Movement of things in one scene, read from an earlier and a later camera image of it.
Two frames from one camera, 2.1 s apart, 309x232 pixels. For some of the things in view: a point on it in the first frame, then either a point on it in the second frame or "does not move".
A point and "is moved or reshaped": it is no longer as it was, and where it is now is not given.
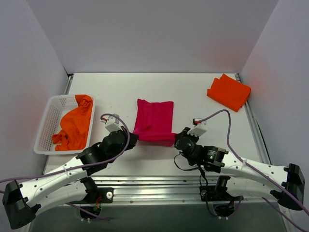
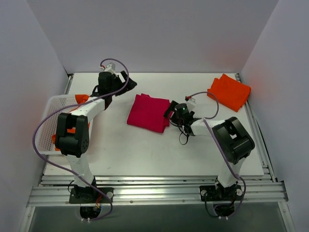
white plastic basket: (49, 124) does not move
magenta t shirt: (153, 122) is moved or reshaped
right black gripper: (179, 137) -> (173, 111)
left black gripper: (132, 139) -> (121, 82)
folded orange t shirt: (229, 92) does not move
